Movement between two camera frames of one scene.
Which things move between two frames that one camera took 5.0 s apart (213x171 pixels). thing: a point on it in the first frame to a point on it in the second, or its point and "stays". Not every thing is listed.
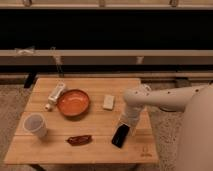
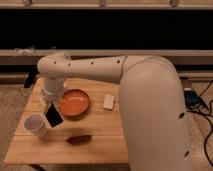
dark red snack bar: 80,140 stays
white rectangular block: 108,101 stays
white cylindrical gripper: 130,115 to 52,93
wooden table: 71,120 stays
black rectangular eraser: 120,135 to 53,116
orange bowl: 73,102 stays
